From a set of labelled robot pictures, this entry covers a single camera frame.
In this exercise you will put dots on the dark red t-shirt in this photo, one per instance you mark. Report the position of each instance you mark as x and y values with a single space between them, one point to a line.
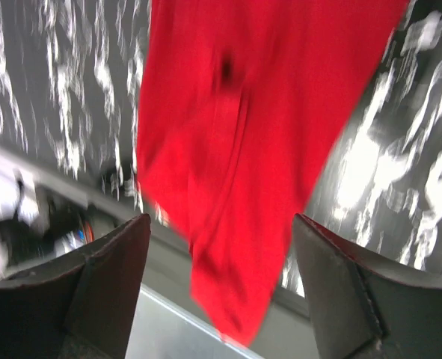
240 105

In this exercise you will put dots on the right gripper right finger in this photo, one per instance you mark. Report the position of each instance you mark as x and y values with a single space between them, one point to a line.
364 305

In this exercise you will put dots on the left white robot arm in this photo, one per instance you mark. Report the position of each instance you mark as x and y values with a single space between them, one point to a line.
35 224

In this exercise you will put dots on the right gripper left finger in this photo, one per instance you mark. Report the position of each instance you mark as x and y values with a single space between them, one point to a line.
79 305

